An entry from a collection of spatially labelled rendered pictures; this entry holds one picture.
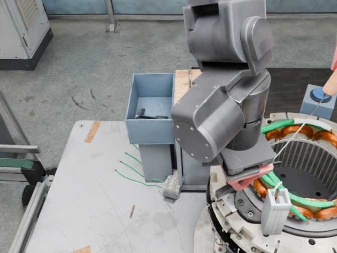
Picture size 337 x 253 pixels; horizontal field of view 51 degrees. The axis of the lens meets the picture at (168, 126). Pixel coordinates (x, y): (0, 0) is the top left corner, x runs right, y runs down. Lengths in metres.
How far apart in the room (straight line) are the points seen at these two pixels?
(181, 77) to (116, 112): 1.51
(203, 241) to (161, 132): 0.29
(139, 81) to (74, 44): 2.20
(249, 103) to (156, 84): 0.55
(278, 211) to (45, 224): 0.67
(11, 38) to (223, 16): 2.51
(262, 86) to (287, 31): 2.71
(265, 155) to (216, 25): 0.19
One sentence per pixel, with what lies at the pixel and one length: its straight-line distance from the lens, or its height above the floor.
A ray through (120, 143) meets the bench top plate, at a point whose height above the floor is 0.78.
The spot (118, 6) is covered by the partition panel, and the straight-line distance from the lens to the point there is 3.08.
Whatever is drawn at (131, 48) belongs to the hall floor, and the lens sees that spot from 2.92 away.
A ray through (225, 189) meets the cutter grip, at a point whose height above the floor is 1.18.
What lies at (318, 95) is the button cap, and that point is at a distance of 0.91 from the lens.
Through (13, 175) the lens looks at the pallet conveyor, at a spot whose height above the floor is 0.72.
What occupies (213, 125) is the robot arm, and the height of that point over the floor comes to 1.36.
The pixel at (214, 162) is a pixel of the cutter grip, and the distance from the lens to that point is 0.57.
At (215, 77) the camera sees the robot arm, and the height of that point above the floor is 1.38.
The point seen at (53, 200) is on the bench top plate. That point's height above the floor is 0.78.
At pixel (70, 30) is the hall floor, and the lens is 3.31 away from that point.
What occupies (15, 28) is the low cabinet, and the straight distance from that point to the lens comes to 2.76.
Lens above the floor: 1.63
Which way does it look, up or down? 47 degrees down
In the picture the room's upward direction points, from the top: 5 degrees counter-clockwise
